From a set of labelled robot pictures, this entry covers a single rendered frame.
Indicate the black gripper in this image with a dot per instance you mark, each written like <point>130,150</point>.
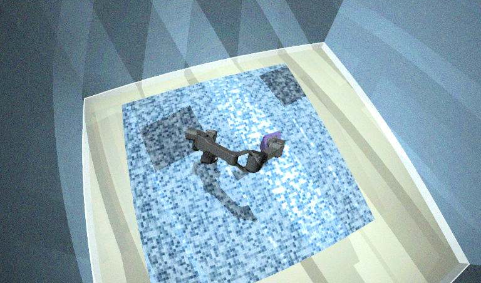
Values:
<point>207,157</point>

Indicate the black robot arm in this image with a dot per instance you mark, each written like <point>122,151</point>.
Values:
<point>205,142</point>

